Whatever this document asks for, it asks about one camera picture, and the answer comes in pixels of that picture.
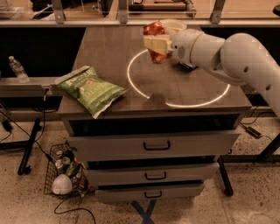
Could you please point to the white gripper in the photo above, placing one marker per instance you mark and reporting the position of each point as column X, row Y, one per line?
column 181, row 49

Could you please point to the red coke can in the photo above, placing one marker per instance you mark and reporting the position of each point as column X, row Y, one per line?
column 156, row 28

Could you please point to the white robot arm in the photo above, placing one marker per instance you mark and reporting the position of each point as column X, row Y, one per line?
column 238, row 60

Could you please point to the white bowl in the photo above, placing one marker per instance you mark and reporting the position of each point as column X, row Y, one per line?
column 173, row 26

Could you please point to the blue chip bag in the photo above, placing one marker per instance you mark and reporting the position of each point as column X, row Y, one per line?
column 188, row 67

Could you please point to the green jalapeno chip bag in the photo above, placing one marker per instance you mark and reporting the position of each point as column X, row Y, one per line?
column 92, row 92

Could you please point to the grey drawer cabinet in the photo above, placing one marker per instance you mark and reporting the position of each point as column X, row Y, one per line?
column 160, row 99

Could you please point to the black power adapter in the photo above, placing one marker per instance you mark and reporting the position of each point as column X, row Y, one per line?
column 253, row 132

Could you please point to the top grey drawer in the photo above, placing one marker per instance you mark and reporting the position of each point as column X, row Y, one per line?
column 167, row 145

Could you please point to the grey drawer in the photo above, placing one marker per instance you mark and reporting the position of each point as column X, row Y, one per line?
column 167, row 145
column 148, row 175
column 149, row 192

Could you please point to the grey side shelf left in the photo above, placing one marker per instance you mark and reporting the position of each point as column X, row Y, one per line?
column 36, row 86

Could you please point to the middle grey drawer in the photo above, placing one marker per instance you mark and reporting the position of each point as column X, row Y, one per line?
column 148, row 175

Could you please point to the clear plastic water bottle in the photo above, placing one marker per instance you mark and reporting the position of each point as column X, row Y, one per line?
column 18, row 70

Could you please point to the bottom grey drawer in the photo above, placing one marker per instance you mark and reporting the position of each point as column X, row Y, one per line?
column 149, row 192

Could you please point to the black table leg right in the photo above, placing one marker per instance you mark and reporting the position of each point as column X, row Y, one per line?
column 224, row 175

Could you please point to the black table leg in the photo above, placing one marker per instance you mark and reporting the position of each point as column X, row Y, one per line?
column 224, row 175
column 23, row 168

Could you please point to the white round object in basket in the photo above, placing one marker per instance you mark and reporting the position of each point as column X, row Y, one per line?
column 62, row 185

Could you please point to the black table leg left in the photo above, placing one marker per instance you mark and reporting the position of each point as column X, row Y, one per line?
column 23, row 168

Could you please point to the black wire basket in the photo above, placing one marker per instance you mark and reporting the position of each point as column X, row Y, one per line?
column 63, row 161

